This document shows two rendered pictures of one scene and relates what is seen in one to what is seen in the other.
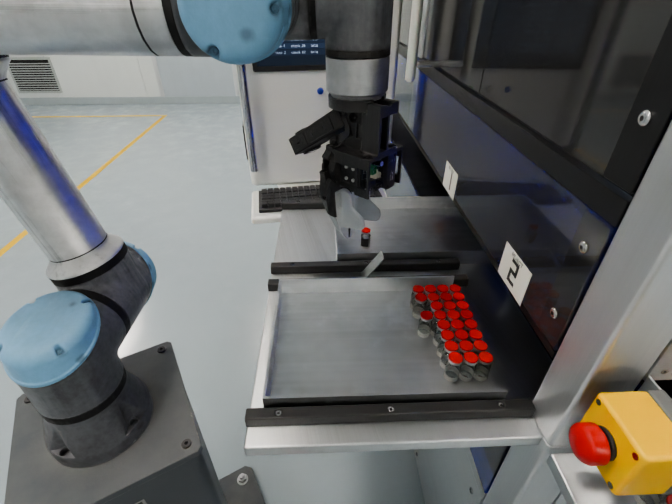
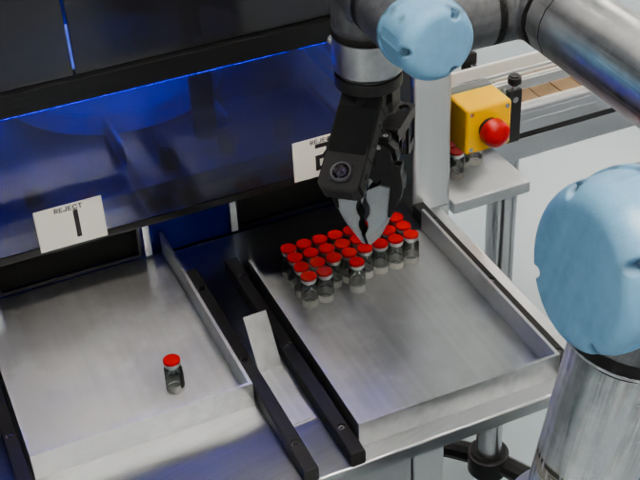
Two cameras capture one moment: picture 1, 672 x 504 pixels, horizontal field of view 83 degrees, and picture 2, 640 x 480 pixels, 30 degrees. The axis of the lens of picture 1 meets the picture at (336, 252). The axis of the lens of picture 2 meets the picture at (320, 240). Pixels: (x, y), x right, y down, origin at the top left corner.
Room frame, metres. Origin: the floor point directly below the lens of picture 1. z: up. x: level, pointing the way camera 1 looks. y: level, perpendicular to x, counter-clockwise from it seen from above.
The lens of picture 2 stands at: (0.93, 0.99, 1.85)
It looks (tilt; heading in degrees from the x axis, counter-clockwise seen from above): 36 degrees down; 250
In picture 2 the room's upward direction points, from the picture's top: 3 degrees counter-clockwise
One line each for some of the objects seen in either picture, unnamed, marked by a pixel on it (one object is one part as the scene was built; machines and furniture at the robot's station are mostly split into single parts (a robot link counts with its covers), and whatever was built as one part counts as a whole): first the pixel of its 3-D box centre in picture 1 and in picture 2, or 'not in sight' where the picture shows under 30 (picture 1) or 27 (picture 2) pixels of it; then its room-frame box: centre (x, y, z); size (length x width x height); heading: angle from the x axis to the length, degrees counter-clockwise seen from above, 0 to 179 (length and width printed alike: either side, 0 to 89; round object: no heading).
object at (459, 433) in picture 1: (385, 281); (255, 350); (0.62, -0.10, 0.87); 0.70 x 0.48 x 0.02; 2
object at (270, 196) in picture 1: (320, 195); not in sight; (1.13, 0.05, 0.82); 0.40 x 0.14 x 0.02; 100
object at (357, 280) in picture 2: (425, 324); (356, 274); (0.46, -0.15, 0.90); 0.02 x 0.02 x 0.05
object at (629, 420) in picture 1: (637, 441); (476, 117); (0.21, -0.31, 1.00); 0.08 x 0.07 x 0.07; 92
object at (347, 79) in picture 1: (358, 76); (365, 51); (0.50, -0.03, 1.29); 0.08 x 0.08 x 0.05
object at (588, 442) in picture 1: (594, 443); (492, 131); (0.21, -0.26, 0.99); 0.04 x 0.04 x 0.04; 2
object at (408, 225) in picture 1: (404, 227); (105, 342); (0.79, -0.17, 0.90); 0.34 x 0.26 x 0.04; 92
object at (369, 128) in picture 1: (360, 144); (371, 116); (0.49, -0.03, 1.21); 0.09 x 0.08 x 0.12; 47
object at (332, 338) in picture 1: (374, 333); (394, 315); (0.45, -0.06, 0.90); 0.34 x 0.26 x 0.04; 92
